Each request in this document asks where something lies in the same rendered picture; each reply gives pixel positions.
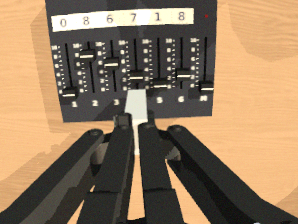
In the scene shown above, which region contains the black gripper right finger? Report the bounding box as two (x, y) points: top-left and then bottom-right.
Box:
(135, 89), (298, 224)

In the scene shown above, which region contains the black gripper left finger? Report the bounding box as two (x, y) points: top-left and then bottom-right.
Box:
(0, 90), (138, 224)

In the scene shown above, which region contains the black lighting desk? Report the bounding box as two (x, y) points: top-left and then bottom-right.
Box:
(45, 0), (217, 123)

